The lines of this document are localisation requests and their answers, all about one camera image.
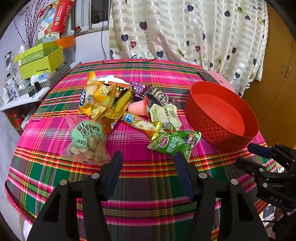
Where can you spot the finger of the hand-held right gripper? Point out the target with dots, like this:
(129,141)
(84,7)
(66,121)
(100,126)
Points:
(260,150)
(247,165)

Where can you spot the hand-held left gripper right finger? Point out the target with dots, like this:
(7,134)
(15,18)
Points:
(183,171)

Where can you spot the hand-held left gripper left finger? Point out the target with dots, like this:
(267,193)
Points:
(115,169)

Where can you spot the green pea snack packet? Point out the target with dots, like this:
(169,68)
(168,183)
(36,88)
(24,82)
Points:
(171,142)

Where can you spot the red plastic bowl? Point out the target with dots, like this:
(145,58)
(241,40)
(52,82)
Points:
(219,139)

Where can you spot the clear bag of round biscuits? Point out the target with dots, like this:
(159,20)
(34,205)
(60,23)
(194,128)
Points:
(85,139)

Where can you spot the long gold cheese bar packet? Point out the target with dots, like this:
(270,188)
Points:
(141,125)

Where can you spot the pale green snack packet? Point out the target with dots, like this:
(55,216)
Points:
(165,113)

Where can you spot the gold foil snack packet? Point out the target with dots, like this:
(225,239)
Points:
(119,107)

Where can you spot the pink jelly cup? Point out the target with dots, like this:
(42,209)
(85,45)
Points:
(137,108)

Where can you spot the yellow potato chip bag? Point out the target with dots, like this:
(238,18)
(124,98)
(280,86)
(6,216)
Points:
(92,97)

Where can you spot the yellow green snack packet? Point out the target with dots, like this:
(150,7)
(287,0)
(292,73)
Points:
(106,92)

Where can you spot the clear packet with cartoon face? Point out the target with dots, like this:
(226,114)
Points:
(159,97)

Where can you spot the purple snack packet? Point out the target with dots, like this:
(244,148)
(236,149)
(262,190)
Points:
(138,89)

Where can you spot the white and orange snack packet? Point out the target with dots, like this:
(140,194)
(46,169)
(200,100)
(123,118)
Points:
(113,81)

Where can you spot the person's right hand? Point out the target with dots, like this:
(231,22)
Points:
(279,214)

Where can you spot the pink green plaid tablecloth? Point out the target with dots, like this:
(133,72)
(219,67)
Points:
(145,183)

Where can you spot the wooden wardrobe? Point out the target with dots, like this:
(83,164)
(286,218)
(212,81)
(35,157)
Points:
(277,92)

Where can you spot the pink plastic stool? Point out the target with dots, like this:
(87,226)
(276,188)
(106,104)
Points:
(223,81)

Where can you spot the black white striped tray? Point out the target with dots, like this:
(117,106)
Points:
(59,74)

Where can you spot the red container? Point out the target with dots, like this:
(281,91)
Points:
(17,118)

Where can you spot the white side table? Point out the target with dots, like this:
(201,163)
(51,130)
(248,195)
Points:
(30,97)

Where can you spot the lime green box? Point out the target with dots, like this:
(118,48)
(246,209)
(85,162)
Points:
(39,67)

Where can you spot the cluster of small bottles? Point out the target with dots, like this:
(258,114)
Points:
(11,85)

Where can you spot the heart print curtain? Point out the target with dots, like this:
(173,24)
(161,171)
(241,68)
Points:
(185,34)

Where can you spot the orange lidded storage box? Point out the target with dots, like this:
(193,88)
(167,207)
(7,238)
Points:
(66,41)

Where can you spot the olive green box lid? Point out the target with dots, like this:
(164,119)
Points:
(32,54)

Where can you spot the pale teal boxes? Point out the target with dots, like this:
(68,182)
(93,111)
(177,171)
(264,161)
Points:
(49,39)

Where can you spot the window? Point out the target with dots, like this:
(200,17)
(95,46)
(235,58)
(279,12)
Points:
(97,14)

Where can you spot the red printed package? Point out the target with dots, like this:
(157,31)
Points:
(60,18)

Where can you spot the purple blossom branches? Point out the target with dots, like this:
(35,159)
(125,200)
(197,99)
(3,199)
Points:
(29,27)

